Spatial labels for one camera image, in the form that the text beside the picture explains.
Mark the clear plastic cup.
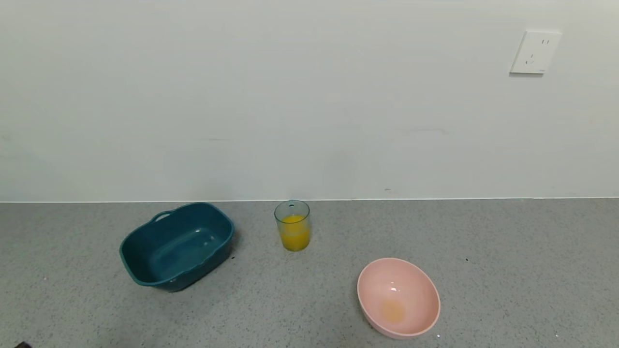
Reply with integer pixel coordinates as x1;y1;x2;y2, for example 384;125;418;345
274;200;311;252

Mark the pink bowl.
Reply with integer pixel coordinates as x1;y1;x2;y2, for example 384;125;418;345
357;258;442;340

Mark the teal plastic basin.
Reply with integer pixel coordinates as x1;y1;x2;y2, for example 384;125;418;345
119;202;236;292

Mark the white wall socket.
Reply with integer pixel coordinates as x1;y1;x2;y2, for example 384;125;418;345
509;30;562;75

